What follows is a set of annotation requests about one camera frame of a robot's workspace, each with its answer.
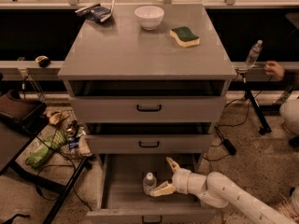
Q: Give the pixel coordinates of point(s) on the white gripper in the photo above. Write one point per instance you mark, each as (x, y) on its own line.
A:
(181, 179)

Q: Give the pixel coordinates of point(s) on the clear plastic water bottle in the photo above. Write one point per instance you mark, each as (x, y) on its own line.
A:
(149, 183)

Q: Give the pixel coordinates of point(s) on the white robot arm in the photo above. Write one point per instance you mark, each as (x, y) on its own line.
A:
(218, 190)

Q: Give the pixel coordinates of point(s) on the grey bottom drawer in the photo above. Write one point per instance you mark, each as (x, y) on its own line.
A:
(121, 199)

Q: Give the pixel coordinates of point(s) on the grey drawer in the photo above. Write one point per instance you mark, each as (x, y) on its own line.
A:
(121, 199)
(130, 138)
(148, 101)

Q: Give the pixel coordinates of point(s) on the grey middle drawer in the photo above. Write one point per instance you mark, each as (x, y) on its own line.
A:
(130, 138)

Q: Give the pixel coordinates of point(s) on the grey drawer cabinet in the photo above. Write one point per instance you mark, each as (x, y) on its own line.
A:
(122, 50)

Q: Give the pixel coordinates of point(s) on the grey top drawer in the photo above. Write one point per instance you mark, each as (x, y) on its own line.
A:
(148, 101)

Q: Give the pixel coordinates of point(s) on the person's hand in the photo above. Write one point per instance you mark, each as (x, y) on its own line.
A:
(273, 68)

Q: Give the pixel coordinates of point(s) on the black power adapter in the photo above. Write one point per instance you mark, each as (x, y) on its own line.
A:
(226, 142)

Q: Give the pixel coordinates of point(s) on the black tripod stand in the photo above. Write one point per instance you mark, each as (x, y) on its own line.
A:
(265, 128)

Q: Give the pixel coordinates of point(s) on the green chip bag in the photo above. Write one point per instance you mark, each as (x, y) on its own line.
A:
(46, 148)

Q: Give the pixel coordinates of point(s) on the white trouser leg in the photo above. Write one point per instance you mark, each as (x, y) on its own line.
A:
(290, 113)

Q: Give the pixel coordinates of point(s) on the green yellow sponge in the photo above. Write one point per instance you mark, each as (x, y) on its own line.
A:
(185, 37)

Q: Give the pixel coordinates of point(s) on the white ceramic bowl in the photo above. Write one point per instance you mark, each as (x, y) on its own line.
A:
(149, 17)

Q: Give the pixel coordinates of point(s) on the black tape measure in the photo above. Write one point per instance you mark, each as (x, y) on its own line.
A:
(43, 61)

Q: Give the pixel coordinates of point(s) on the blue snack bag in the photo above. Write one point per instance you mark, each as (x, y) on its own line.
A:
(96, 12)

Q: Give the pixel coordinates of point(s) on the wire basket of items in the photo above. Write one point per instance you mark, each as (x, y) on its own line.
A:
(68, 133)

